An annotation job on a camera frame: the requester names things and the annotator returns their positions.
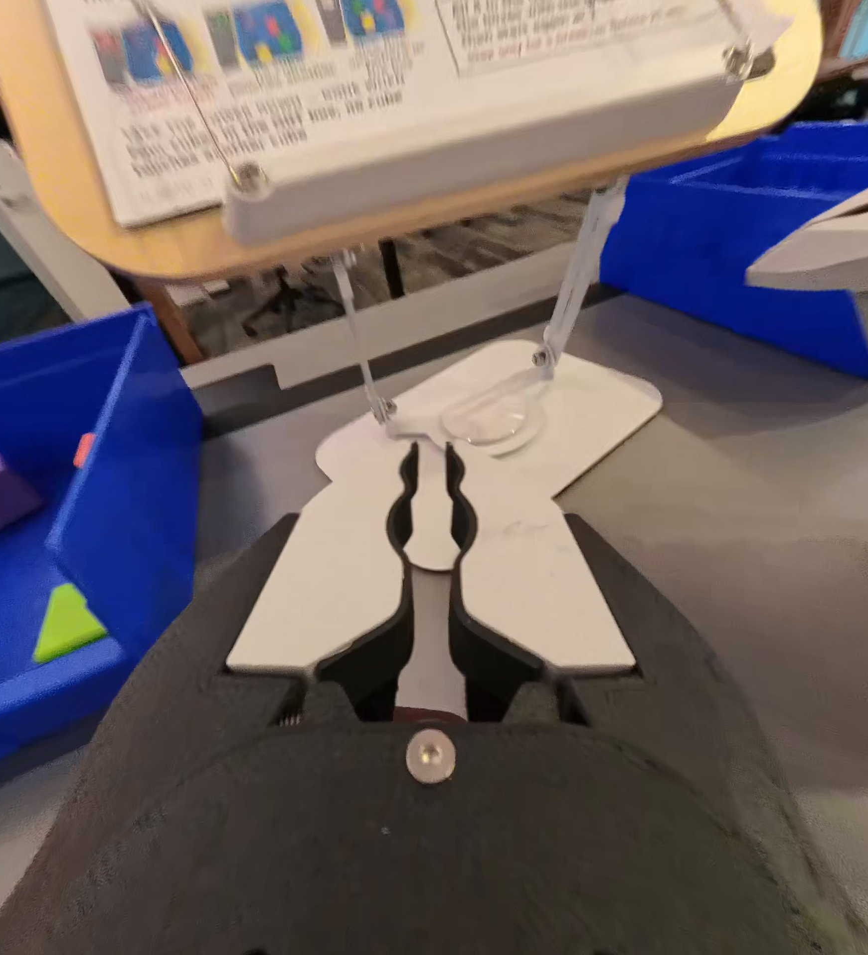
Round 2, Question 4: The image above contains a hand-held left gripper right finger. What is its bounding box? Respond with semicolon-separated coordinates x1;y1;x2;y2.
445;442;638;723

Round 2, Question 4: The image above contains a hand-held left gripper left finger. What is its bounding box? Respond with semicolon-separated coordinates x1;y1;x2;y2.
225;442;416;723

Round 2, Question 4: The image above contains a blue plastic bin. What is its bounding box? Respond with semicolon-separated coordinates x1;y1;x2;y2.
600;119;868;382
0;304;204;780

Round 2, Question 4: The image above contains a green cube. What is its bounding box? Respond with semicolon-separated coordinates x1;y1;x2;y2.
33;583;109;664

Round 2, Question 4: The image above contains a grey desk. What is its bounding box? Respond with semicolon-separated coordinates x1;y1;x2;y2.
0;242;868;955

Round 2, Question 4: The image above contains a wooden top office desk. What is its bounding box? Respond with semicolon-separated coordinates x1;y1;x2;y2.
378;237;406;299

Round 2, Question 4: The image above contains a white stand with wooden board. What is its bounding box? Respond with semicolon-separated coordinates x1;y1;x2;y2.
0;0;823;573

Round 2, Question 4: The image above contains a black office chair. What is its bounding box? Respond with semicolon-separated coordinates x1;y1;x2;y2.
244;265;338;338

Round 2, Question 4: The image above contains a white door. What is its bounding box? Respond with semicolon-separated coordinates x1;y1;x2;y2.
0;119;133;323

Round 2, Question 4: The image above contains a printed instruction sheet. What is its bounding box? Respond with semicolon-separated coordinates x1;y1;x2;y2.
46;0;741;228

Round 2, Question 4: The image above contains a wooden post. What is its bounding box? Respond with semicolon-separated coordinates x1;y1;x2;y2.
132;276;205;367

